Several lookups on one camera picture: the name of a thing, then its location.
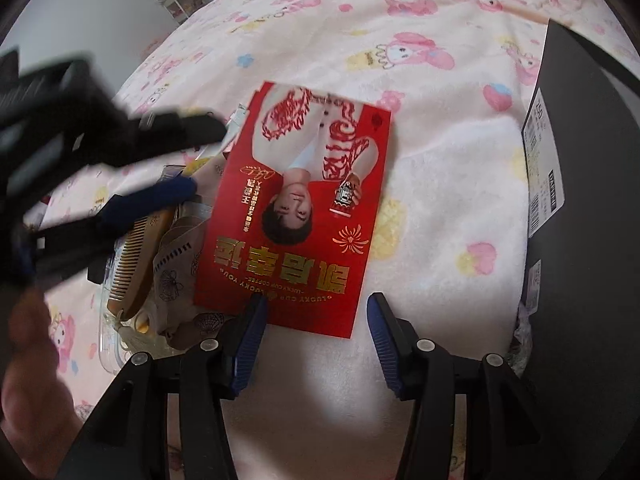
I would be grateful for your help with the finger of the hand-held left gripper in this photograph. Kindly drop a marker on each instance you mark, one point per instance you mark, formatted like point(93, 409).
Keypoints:
point(175, 130)
point(150, 197)

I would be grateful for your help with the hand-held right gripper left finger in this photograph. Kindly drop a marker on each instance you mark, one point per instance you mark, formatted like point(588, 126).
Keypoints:
point(247, 342)

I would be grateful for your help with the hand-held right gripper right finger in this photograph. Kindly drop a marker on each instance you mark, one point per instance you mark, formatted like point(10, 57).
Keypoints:
point(382, 342)

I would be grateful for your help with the wooden comb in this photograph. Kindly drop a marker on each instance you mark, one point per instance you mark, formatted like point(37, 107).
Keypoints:
point(137, 260)

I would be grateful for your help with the beige patterned paper bag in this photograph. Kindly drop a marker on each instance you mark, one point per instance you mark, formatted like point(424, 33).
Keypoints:
point(177, 270)

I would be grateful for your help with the red printed poster card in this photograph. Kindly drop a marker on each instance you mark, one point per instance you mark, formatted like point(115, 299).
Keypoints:
point(300, 200)

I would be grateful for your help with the black cardboard box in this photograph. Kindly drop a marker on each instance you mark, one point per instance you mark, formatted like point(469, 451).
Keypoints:
point(590, 200)

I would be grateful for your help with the person's left hand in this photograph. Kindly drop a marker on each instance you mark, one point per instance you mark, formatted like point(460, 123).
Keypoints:
point(30, 360)

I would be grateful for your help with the clear plastic bag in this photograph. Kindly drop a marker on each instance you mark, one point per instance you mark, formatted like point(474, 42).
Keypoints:
point(112, 340)

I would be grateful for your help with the pink printed blanket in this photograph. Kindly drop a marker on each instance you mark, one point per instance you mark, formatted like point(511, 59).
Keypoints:
point(450, 160)

